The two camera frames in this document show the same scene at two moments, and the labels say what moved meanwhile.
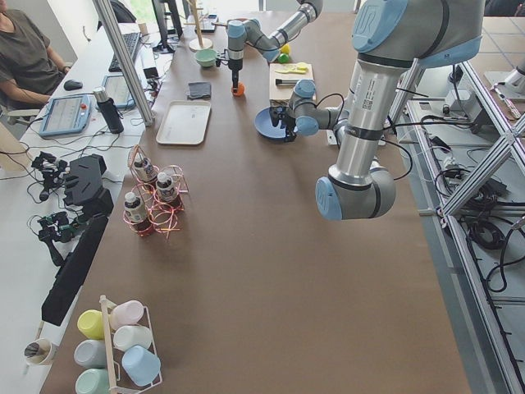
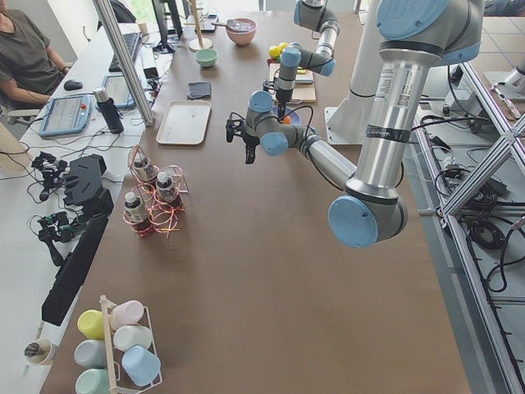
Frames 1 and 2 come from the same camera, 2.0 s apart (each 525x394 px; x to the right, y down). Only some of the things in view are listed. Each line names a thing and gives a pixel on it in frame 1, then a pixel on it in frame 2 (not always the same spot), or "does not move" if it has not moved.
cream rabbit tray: x=184 y=122 does not move
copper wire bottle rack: x=157 y=198 does not move
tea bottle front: x=135 y=214 does not move
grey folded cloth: x=199 y=90 does not move
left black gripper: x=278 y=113 to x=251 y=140
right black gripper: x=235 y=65 to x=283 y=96
